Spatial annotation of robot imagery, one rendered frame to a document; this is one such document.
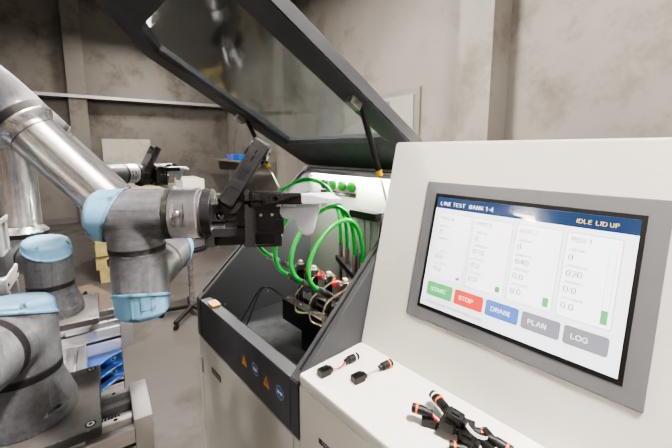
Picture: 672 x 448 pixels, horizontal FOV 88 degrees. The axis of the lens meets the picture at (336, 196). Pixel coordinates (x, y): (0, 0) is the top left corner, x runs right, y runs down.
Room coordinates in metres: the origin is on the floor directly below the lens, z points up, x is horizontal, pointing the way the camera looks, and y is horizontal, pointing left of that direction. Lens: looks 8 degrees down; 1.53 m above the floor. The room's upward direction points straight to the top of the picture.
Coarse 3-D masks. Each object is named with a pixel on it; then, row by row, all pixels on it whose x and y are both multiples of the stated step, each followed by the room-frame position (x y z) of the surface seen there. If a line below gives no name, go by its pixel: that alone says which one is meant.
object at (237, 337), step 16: (208, 320) 1.23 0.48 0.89; (224, 320) 1.12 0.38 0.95; (240, 320) 1.12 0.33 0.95; (208, 336) 1.24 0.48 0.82; (224, 336) 1.13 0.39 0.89; (240, 336) 1.03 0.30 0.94; (256, 336) 1.02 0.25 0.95; (224, 352) 1.13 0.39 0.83; (240, 352) 1.04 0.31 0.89; (256, 352) 0.95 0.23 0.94; (272, 352) 0.93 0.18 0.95; (240, 368) 1.04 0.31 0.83; (272, 368) 0.89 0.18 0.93; (288, 368) 0.86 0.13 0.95; (256, 384) 0.96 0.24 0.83; (272, 384) 0.89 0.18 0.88; (288, 384) 0.83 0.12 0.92; (272, 400) 0.89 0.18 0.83; (288, 400) 0.83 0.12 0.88; (288, 416) 0.83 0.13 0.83
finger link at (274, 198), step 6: (258, 198) 0.49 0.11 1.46; (264, 198) 0.48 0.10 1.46; (270, 198) 0.48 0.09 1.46; (276, 198) 0.48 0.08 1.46; (282, 198) 0.47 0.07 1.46; (288, 198) 0.47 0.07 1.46; (294, 198) 0.47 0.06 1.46; (300, 198) 0.47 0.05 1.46; (264, 204) 0.48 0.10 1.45; (270, 204) 0.48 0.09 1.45
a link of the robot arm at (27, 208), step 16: (0, 160) 1.03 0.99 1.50; (16, 160) 1.04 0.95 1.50; (0, 176) 1.03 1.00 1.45; (16, 176) 1.03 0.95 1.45; (32, 176) 1.07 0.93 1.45; (16, 192) 1.03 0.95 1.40; (32, 192) 1.06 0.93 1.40; (16, 208) 1.03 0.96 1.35; (32, 208) 1.06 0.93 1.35; (16, 224) 1.03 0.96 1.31; (32, 224) 1.05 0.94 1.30; (16, 240) 1.01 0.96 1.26
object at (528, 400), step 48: (432, 144) 0.94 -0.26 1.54; (480, 144) 0.84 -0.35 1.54; (528, 144) 0.76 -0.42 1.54; (576, 144) 0.69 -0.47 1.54; (624, 144) 0.64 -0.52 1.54; (576, 192) 0.67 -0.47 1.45; (624, 192) 0.62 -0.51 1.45; (384, 240) 0.97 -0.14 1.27; (384, 288) 0.93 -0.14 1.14; (384, 336) 0.89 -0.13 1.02; (432, 336) 0.79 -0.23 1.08; (480, 384) 0.69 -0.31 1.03; (528, 384) 0.63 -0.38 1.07; (336, 432) 0.69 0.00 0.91; (528, 432) 0.60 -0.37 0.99; (576, 432) 0.56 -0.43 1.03; (624, 432) 0.52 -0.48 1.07
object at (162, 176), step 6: (156, 168) 1.42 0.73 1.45; (144, 174) 1.37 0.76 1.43; (150, 174) 1.42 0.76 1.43; (156, 174) 1.42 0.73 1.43; (162, 174) 1.44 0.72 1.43; (144, 180) 1.39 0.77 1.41; (150, 180) 1.41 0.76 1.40; (156, 180) 1.42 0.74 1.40; (162, 180) 1.44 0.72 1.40; (168, 180) 1.47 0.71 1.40
